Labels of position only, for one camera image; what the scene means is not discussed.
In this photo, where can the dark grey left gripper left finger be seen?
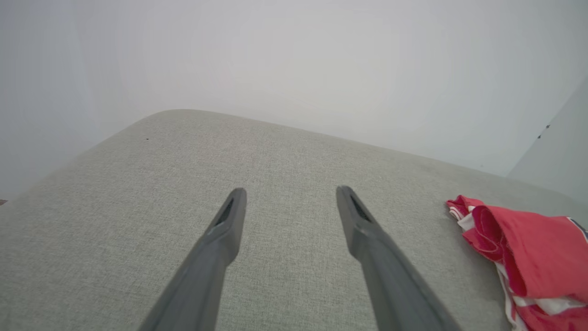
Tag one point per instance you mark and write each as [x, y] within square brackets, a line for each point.
[206, 271]

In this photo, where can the light grey fabric sofa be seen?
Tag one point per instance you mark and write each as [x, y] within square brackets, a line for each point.
[285, 156]

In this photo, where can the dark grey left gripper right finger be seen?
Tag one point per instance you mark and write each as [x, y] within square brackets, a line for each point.
[390, 280]

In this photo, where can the white and red garment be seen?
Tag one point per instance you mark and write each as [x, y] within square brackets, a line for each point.
[542, 253]

